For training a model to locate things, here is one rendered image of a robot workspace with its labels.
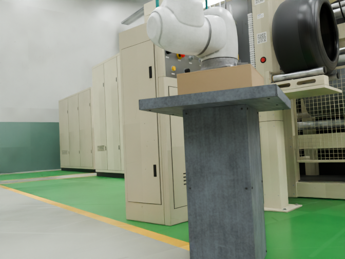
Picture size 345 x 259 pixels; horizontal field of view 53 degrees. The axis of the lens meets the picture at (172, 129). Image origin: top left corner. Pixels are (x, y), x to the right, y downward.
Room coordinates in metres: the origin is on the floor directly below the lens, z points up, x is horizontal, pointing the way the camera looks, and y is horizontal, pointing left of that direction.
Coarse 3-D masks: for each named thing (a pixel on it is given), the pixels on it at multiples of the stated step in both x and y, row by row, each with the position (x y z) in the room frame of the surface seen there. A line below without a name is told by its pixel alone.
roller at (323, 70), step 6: (324, 66) 2.11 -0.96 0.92; (294, 72) 2.22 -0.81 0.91; (300, 72) 2.19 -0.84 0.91; (306, 72) 2.16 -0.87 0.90; (312, 72) 2.14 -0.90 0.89; (318, 72) 2.12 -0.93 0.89; (324, 72) 2.11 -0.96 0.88; (276, 78) 2.30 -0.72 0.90; (282, 78) 2.27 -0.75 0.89; (288, 78) 2.25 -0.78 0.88; (294, 78) 2.23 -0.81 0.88
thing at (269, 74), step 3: (267, 72) 2.30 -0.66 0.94; (270, 72) 2.31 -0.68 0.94; (273, 72) 2.34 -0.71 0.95; (267, 75) 2.30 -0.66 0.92; (270, 75) 2.31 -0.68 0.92; (273, 75) 2.33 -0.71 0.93; (267, 78) 2.30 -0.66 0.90; (270, 78) 2.30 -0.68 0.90; (267, 81) 2.30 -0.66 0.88; (270, 81) 2.30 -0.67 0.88; (279, 81) 2.42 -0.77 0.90; (282, 81) 2.46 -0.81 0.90; (267, 84) 2.30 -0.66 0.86; (279, 87) 2.42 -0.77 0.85; (282, 87) 2.45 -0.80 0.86
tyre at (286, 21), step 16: (288, 0) 2.22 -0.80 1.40; (304, 0) 2.09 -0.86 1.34; (320, 0) 2.12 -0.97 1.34; (288, 16) 2.12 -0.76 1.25; (304, 16) 2.05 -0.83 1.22; (320, 16) 2.43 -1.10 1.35; (272, 32) 2.22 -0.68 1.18; (288, 32) 2.11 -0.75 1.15; (304, 32) 2.05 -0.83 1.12; (320, 32) 2.07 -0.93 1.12; (336, 32) 2.36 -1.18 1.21; (288, 48) 2.14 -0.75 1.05; (304, 48) 2.09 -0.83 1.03; (320, 48) 2.08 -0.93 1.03; (336, 48) 2.36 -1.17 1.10; (288, 64) 2.21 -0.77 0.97; (304, 64) 2.16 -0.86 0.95; (320, 64) 2.14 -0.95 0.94; (336, 64) 2.31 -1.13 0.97
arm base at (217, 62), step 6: (210, 60) 1.34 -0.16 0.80; (216, 60) 1.33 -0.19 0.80; (222, 60) 1.33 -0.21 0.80; (228, 60) 1.34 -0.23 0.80; (234, 60) 1.35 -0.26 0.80; (204, 66) 1.37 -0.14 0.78; (210, 66) 1.34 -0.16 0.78; (216, 66) 1.33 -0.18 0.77; (222, 66) 1.31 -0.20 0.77; (228, 66) 1.29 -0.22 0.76
